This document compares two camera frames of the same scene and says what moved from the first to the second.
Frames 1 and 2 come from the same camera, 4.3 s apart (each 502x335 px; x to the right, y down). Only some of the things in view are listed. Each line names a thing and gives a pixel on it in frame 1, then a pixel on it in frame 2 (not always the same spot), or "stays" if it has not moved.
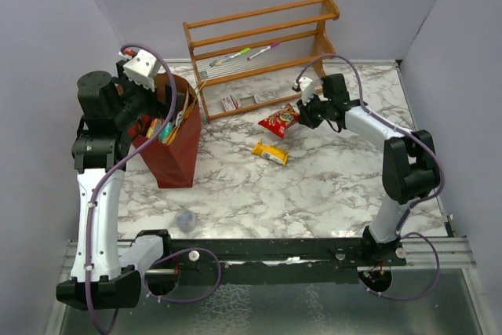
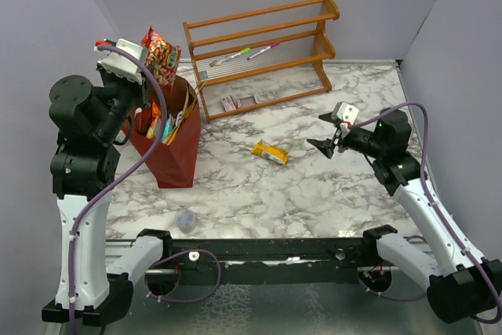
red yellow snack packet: [278, 121] to [162, 58]
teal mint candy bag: [165, 132] stays
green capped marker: [219, 61] stays
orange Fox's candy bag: [156, 123] stays
